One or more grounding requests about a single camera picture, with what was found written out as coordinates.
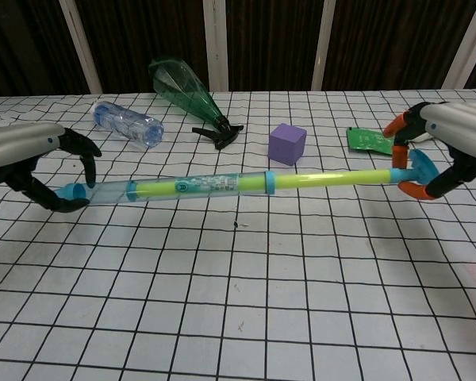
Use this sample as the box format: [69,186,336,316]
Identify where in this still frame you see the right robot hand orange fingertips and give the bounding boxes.
[383,101,476,202]

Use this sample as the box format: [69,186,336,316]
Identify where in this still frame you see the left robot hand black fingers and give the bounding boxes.
[0,122,103,214]

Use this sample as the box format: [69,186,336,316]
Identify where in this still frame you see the clear plastic tube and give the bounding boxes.
[55,171,278,208]

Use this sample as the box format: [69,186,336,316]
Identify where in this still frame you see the yellow-green and blue plastic plunger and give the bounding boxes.
[136,149,440,199]

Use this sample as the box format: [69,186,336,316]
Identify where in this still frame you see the green foil packet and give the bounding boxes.
[345,126,397,155]

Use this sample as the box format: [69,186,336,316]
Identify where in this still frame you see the clear plastic water bottle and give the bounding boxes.
[92,100,166,149]

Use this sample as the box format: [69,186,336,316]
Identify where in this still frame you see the dark pleated curtain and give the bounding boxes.
[0,0,476,97]

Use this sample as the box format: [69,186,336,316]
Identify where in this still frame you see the green spray bottle black trigger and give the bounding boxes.
[148,58,245,151]

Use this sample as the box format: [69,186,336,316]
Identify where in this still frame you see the purple foam cube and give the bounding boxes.
[268,122,306,167]

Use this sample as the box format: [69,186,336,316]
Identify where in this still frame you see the white black checked tablecloth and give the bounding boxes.
[0,89,476,381]

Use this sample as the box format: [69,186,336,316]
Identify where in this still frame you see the white frame post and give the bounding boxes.
[58,0,103,95]
[442,0,476,90]
[202,0,229,93]
[311,0,345,91]

